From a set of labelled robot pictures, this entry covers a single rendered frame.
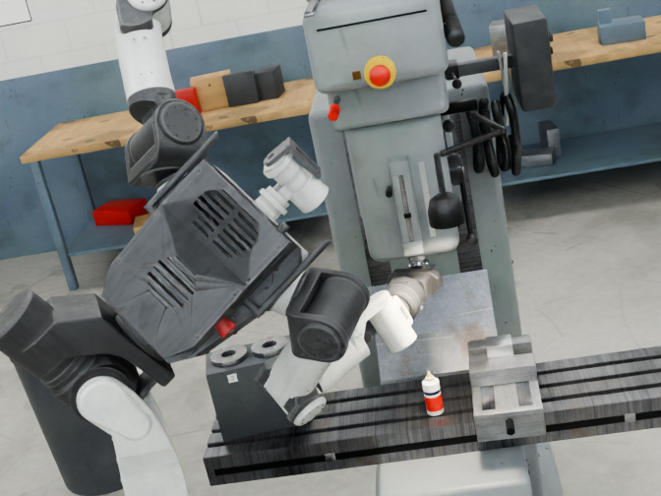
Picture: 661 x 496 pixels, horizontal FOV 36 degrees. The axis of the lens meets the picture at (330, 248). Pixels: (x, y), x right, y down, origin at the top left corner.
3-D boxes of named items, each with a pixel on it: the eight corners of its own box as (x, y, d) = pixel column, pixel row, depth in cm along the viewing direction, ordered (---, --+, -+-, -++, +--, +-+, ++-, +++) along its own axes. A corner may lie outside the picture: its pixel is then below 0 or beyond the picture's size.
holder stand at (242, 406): (312, 422, 244) (295, 349, 237) (223, 443, 243) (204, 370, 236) (308, 398, 256) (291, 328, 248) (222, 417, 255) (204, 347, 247)
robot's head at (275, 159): (290, 206, 184) (322, 180, 181) (258, 174, 180) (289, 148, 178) (289, 189, 189) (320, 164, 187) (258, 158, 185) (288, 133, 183)
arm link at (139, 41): (109, 12, 198) (130, 116, 192) (100, -23, 185) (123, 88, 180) (167, 2, 199) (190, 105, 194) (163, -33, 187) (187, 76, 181)
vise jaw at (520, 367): (537, 380, 229) (535, 364, 228) (471, 388, 231) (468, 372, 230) (535, 367, 235) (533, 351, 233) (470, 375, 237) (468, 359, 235)
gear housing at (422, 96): (451, 113, 203) (445, 64, 200) (332, 134, 206) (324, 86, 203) (444, 77, 234) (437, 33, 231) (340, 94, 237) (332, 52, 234)
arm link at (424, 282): (440, 260, 224) (424, 283, 214) (446, 299, 227) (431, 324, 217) (387, 261, 229) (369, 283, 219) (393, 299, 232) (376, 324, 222)
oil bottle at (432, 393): (444, 414, 236) (437, 374, 232) (427, 417, 237) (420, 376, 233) (444, 405, 240) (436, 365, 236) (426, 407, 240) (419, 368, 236)
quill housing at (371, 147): (463, 253, 218) (442, 110, 207) (369, 268, 221) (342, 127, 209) (458, 221, 236) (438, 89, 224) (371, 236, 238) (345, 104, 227)
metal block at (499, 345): (514, 366, 235) (511, 343, 233) (489, 370, 236) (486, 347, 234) (513, 355, 240) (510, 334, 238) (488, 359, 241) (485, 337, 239)
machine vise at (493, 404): (546, 435, 221) (540, 392, 217) (477, 443, 223) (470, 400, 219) (532, 357, 253) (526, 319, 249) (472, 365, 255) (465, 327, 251)
